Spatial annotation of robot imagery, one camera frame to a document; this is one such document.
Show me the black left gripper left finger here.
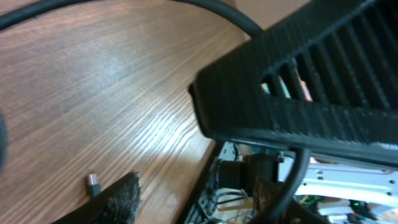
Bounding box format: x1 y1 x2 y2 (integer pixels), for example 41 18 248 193
54 172 141 224

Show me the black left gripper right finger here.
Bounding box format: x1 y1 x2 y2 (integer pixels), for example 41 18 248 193
249 177 329 224

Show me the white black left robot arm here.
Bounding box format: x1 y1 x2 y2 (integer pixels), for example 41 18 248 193
177 0 397 223

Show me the thick black left camera cable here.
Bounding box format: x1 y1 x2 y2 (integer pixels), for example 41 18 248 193
0 0 312 223

